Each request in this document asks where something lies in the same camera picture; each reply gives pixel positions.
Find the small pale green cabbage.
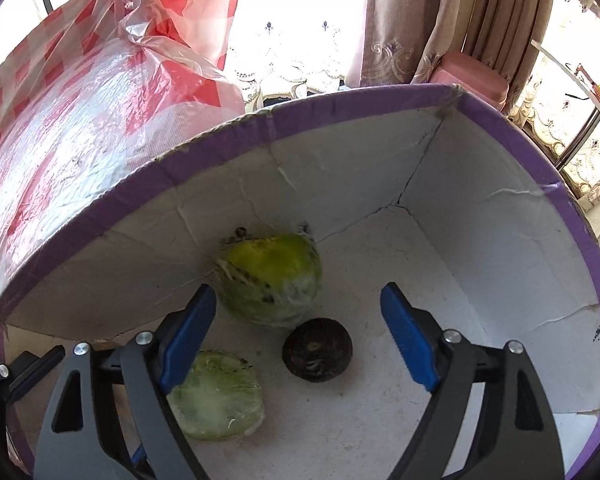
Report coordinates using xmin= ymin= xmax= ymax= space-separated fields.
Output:
xmin=166 ymin=350 xmax=266 ymax=442

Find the red checkered plastic sheet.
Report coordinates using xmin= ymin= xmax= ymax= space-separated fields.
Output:
xmin=0 ymin=0 xmax=247 ymax=333

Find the large yellow-green cabbage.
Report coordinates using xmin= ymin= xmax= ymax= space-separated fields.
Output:
xmin=215 ymin=234 xmax=324 ymax=330

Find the beige embroidered curtain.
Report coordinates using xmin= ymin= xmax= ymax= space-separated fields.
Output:
xmin=360 ymin=0 xmax=561 ymax=87

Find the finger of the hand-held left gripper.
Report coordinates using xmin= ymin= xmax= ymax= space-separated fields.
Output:
xmin=0 ymin=344 xmax=67 ymax=443

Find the pink plastic container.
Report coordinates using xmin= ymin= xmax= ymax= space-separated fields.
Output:
xmin=429 ymin=52 xmax=510 ymax=111

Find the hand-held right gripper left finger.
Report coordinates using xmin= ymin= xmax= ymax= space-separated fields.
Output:
xmin=32 ymin=284 xmax=218 ymax=480

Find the white drying rack rail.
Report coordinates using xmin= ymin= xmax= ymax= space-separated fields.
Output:
xmin=530 ymin=39 xmax=600 ymax=113

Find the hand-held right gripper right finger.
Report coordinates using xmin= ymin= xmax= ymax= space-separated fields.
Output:
xmin=380 ymin=282 xmax=566 ymax=480

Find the dark brown round fruit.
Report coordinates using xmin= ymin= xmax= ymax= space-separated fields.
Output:
xmin=282 ymin=318 xmax=353 ymax=381

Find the white box with purple rim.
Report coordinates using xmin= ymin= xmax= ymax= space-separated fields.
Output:
xmin=0 ymin=82 xmax=600 ymax=480

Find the white lace curtain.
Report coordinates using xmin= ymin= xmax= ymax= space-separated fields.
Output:
xmin=225 ymin=0 xmax=372 ymax=111

